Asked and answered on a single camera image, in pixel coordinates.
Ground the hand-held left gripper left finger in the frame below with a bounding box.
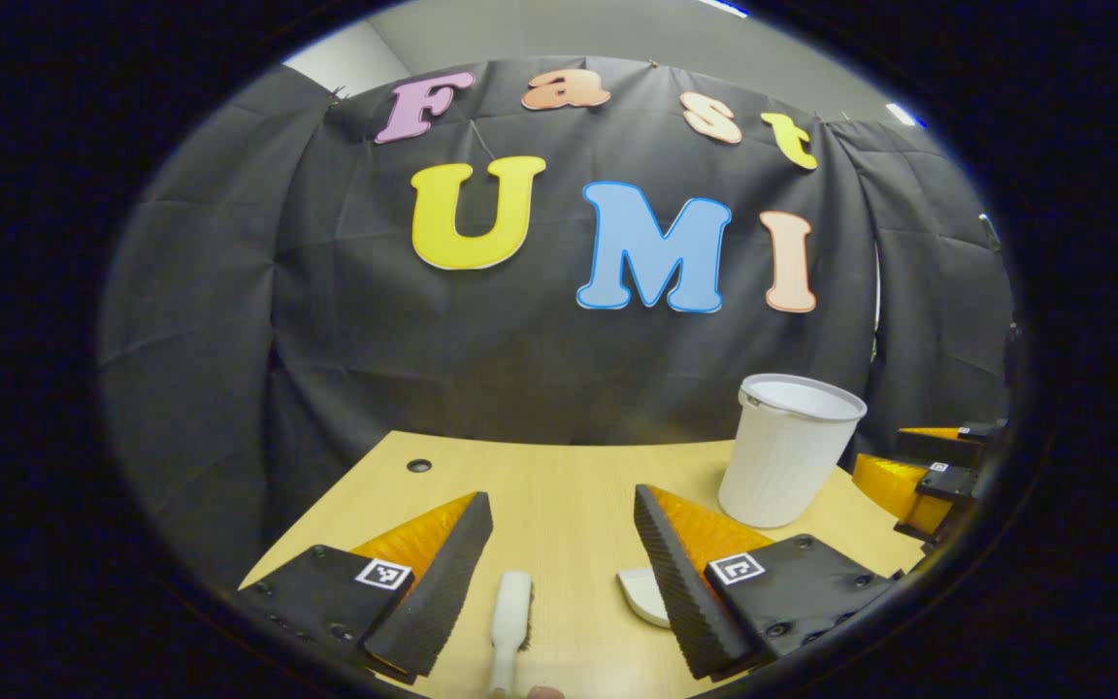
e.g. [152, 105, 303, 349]
[234, 490, 495, 685]

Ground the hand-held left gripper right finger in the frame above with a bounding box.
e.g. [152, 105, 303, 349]
[633, 483, 900, 681]

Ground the grey white dustpan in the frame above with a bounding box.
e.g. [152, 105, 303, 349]
[615, 567, 672, 629]

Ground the small white broom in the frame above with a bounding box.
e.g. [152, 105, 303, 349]
[488, 570, 534, 699]

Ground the white ribbed garbage bin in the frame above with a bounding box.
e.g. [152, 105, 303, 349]
[717, 373, 869, 530]

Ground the wooden desktop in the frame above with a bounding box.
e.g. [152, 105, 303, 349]
[239, 430, 929, 699]

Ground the black backdrop cloth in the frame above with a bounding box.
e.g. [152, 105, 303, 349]
[98, 55, 1016, 583]

